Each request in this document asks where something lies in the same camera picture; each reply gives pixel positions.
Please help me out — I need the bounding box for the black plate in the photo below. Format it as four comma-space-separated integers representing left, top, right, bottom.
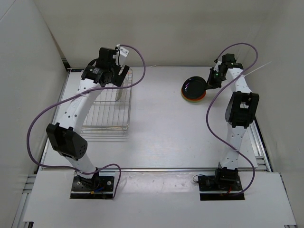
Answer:
181, 76, 206, 98

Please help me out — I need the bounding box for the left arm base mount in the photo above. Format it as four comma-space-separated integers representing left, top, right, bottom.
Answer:
70, 172, 114, 200

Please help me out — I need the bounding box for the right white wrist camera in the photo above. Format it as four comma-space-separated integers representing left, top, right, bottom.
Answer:
214, 59, 225, 72

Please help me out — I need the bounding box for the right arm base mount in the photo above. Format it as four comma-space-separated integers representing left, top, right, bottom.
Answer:
192, 174, 245, 201

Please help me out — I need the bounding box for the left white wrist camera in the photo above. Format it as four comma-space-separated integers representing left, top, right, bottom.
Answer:
115, 44, 129, 67

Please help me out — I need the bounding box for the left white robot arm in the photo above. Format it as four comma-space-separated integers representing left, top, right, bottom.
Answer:
46, 46, 129, 190

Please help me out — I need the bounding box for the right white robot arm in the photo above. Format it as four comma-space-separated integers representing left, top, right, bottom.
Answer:
206, 54, 259, 191

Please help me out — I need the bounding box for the metal wire dish rack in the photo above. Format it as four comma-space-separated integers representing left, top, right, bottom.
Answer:
71, 67, 133, 135

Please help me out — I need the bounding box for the grey plate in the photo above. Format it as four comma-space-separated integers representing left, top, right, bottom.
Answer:
115, 89, 125, 102

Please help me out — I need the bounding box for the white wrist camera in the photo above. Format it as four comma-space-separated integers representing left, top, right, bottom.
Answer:
115, 44, 129, 67
214, 59, 225, 72

